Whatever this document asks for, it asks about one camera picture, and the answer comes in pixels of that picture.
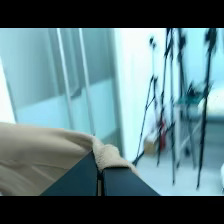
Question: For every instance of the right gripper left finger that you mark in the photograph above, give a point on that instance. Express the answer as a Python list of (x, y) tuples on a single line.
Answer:
[(78, 180)]

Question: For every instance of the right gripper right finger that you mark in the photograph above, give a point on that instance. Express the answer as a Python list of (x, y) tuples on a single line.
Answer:
[(125, 183)]

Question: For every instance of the beige garment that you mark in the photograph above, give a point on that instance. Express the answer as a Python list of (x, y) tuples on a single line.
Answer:
[(40, 156)]

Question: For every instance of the black tripod stand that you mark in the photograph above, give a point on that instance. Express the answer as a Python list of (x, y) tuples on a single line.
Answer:
[(170, 100), (151, 100), (206, 100)]

